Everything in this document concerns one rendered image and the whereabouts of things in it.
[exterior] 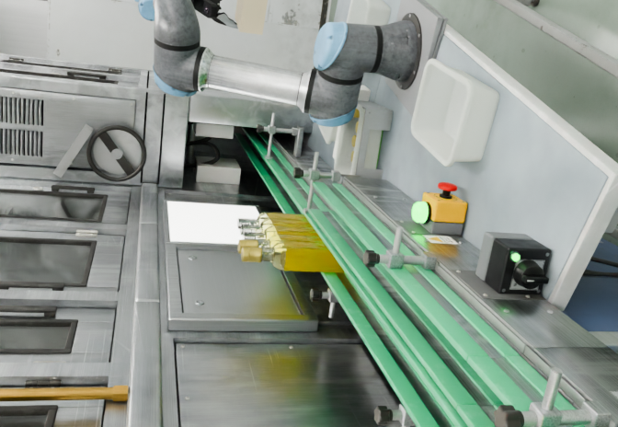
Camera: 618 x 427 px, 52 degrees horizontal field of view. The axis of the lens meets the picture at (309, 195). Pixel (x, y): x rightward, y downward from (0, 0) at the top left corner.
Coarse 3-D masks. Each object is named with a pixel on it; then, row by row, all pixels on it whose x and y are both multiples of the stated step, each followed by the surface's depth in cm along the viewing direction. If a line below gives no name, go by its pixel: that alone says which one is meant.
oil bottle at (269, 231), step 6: (270, 228) 157; (276, 228) 157; (282, 228) 158; (288, 228) 159; (294, 228) 159; (300, 228) 160; (306, 228) 161; (312, 228) 161; (264, 234) 157; (270, 234) 155; (276, 234) 155; (282, 234) 156; (288, 234) 156; (294, 234) 156; (300, 234) 157; (306, 234) 157; (312, 234) 158; (264, 240) 156
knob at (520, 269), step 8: (520, 264) 99; (528, 264) 99; (536, 264) 99; (520, 272) 99; (528, 272) 98; (536, 272) 99; (520, 280) 99; (528, 280) 97; (536, 280) 97; (544, 280) 98; (528, 288) 99
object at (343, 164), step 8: (360, 112) 169; (352, 120) 186; (360, 120) 169; (344, 128) 186; (352, 128) 186; (360, 128) 170; (344, 136) 187; (352, 136) 187; (360, 136) 172; (344, 144) 187; (336, 152) 188; (344, 152) 188; (336, 160) 188; (344, 160) 189; (352, 160) 173; (336, 168) 188; (344, 168) 189; (352, 168) 173
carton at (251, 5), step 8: (240, 0) 204; (248, 0) 197; (256, 0) 198; (264, 0) 198; (240, 8) 203; (248, 8) 199; (256, 8) 199; (264, 8) 200; (240, 16) 202; (248, 16) 200; (256, 16) 200; (264, 16) 201; (240, 24) 201; (248, 24) 201; (256, 24) 202; (248, 32) 203; (256, 32) 203
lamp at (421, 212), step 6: (414, 204) 130; (420, 204) 128; (426, 204) 128; (414, 210) 129; (420, 210) 127; (426, 210) 128; (414, 216) 129; (420, 216) 128; (426, 216) 128; (420, 222) 129; (426, 222) 129
